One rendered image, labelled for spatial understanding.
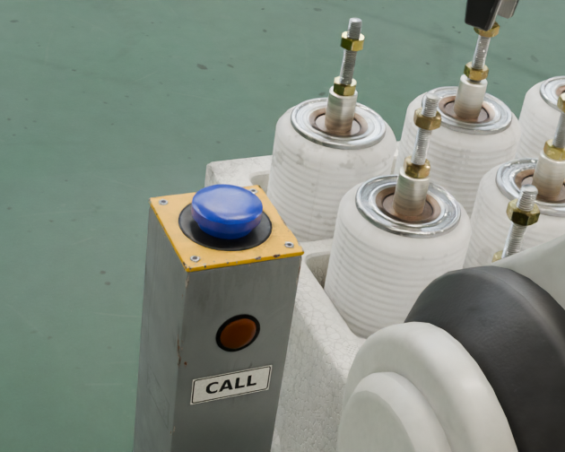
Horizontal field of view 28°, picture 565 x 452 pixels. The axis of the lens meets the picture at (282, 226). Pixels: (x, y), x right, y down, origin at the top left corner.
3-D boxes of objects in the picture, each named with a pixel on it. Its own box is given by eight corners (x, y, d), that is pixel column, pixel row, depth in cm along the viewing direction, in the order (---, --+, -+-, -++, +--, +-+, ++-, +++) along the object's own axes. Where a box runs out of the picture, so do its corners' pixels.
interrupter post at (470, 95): (458, 122, 92) (466, 86, 90) (446, 108, 94) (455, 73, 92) (484, 121, 92) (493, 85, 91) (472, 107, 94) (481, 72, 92)
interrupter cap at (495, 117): (441, 140, 89) (443, 132, 89) (406, 94, 95) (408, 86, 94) (526, 135, 91) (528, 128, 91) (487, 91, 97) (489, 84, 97)
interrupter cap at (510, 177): (543, 156, 89) (544, 149, 88) (615, 205, 84) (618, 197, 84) (473, 178, 85) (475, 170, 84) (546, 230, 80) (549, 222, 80)
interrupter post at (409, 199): (404, 223, 78) (412, 183, 77) (383, 205, 80) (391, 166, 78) (430, 215, 80) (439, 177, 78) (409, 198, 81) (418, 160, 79)
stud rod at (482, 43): (479, 95, 92) (499, 10, 87) (467, 96, 91) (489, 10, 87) (473, 90, 92) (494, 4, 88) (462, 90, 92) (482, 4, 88)
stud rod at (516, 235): (500, 295, 69) (530, 194, 65) (489, 287, 70) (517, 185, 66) (511, 291, 70) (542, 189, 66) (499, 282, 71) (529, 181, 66)
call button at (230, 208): (269, 246, 64) (273, 216, 62) (203, 255, 62) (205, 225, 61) (244, 206, 67) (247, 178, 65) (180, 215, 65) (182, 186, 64)
